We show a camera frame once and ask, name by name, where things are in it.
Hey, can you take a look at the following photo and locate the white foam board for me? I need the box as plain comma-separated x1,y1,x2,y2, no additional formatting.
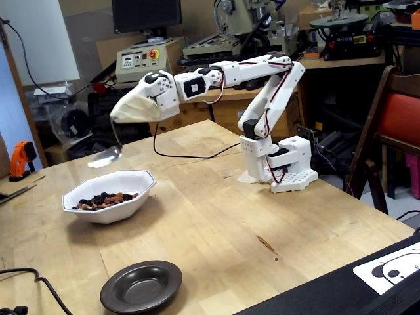
0,0,81,88

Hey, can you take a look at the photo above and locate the black cable plug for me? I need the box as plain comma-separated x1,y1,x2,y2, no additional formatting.
0,304,30,315

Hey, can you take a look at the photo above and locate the black machine green disc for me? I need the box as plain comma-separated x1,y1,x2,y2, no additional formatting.
309,12,385,62

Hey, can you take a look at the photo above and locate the pink plastic bin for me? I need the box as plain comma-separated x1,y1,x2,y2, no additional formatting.
404,152,420,200

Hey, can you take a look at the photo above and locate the white octagonal bowl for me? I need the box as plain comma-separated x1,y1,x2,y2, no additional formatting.
61,169,158,225

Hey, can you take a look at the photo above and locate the small motor driver board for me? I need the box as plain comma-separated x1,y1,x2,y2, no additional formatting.
297,125,320,147

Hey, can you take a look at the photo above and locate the plastic bag with spool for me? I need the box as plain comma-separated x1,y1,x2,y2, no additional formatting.
42,98,95,147

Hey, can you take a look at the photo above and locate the wooden workbench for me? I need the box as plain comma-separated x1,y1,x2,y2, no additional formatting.
136,77,302,140

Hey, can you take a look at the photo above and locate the black slotted storage bin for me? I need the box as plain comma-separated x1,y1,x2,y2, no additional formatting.
87,87,154,142

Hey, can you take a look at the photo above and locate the orange and black tool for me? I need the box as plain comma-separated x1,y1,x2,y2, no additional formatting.
7,140,38,182

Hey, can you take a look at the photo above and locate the black computer monitor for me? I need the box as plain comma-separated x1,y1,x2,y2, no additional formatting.
111,0,183,45

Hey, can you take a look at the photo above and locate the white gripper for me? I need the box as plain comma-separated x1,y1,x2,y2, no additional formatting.
109,70,181,125

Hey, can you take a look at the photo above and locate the black floor cable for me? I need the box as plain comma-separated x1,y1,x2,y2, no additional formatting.
395,209,420,221

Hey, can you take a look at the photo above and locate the thin black hanging cable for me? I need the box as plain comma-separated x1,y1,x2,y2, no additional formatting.
0,16,99,99

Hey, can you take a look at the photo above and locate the white panda sticker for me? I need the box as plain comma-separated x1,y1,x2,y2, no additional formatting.
352,241,420,296

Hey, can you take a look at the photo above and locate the black handheld device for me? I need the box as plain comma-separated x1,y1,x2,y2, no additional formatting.
242,77,272,91

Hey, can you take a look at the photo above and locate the beige control box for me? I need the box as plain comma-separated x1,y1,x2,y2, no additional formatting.
115,36,186,85

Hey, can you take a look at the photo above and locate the black metal frame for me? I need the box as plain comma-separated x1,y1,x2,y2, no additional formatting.
383,22,420,47

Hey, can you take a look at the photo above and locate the brown cardboard box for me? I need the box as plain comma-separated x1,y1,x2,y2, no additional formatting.
297,3,333,31

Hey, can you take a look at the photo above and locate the wooden chair red cushion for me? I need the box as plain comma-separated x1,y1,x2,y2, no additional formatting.
342,64,420,216

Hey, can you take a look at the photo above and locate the brown wooden post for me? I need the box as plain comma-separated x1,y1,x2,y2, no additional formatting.
0,19,49,169

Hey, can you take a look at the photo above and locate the black cable tangle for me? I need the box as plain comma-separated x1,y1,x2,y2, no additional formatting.
310,129,354,177

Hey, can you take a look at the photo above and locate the brown round plate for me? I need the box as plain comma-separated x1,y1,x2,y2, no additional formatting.
99,259,184,314

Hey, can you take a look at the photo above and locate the bent metal spoon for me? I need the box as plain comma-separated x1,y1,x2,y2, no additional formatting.
86,120,125,170

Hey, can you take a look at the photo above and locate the beige milling machine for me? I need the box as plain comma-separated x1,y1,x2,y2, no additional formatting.
178,0,308,75

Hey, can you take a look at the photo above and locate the trail mix pile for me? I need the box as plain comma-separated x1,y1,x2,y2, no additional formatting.
72,192,140,211

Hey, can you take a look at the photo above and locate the long black cable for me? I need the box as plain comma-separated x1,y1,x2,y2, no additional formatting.
0,267,74,315

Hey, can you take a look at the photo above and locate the translucent white plastic wedge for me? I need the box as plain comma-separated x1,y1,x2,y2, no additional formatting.
236,169,262,184

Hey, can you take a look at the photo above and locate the flat metal file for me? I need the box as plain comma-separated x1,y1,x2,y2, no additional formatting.
0,183,38,207

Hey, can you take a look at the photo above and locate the wooden shelf board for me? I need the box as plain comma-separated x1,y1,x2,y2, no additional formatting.
300,49,396,72

